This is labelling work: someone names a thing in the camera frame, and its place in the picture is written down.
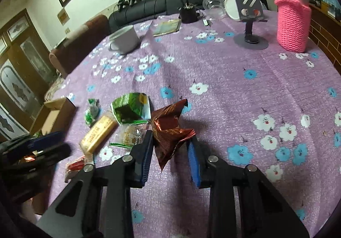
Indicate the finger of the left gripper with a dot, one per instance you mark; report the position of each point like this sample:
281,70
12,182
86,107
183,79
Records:
46,141
49,156

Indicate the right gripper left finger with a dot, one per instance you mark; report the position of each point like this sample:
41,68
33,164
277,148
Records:
97,201

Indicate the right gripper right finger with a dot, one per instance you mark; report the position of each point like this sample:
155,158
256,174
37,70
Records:
243,202

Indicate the dark green snack packet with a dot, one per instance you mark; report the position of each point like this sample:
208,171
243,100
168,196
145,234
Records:
132,108

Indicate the dark red snack packet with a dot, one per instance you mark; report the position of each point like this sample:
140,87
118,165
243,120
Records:
168,133

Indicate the red white small packet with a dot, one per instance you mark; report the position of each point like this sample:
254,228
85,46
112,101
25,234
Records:
73,167

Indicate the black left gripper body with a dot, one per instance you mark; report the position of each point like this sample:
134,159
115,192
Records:
25,184

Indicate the cardboard box tray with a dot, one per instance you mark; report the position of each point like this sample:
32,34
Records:
55,115

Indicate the small green candy wrapper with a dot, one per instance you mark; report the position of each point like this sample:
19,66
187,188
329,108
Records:
92,111

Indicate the yellow biscuit packet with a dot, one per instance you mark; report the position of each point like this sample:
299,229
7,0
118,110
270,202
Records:
106,124

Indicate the patterned bed couch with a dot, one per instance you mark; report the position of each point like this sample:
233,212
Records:
53,89

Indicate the clear wrapped pastry packet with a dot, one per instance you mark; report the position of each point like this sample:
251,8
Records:
129,135

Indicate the wooden glass-panel door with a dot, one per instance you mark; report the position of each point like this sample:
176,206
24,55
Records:
26,75

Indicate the brown armchair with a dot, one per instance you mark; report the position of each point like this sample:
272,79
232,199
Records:
78,44

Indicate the white ceramic mug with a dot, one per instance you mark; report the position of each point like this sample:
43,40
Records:
124,41

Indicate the purple floral tablecloth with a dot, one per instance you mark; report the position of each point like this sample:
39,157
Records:
273,108

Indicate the green patterned booklet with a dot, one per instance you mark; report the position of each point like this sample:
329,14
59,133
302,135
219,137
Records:
167,27

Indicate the black leather sofa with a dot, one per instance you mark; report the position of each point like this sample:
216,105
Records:
146,10

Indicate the small black container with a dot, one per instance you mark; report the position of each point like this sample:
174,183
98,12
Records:
188,13

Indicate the wooden side cabinet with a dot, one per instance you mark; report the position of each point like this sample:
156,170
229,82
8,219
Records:
325,33

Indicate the pink knitted sleeve bottle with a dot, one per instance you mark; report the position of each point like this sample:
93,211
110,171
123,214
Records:
293,24

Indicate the purple phone stand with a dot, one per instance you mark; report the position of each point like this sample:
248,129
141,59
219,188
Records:
250,11

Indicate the white lidded paper cup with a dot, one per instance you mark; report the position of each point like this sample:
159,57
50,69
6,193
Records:
232,9

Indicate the clear plastic cup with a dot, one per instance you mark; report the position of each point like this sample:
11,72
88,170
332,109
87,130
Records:
214,9

